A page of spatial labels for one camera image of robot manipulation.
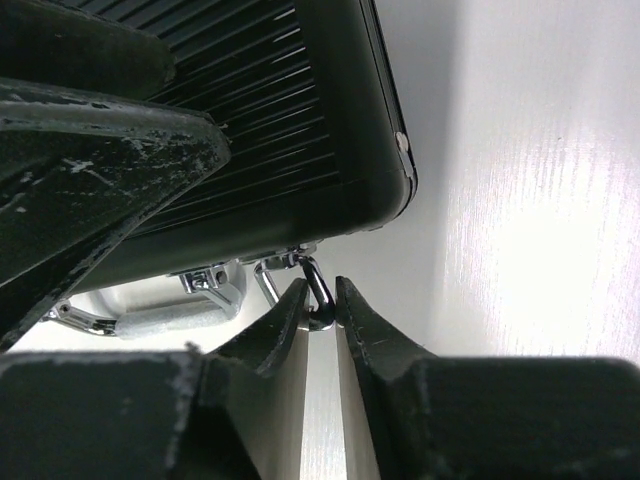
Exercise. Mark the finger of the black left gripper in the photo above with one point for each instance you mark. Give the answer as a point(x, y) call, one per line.
point(79, 172)
point(50, 43)

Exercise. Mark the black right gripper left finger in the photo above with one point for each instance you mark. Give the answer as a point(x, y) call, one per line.
point(234, 413)

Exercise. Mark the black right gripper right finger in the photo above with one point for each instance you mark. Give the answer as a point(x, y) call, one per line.
point(410, 414)

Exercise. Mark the black poker chip case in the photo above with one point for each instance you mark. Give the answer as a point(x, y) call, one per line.
point(304, 93)

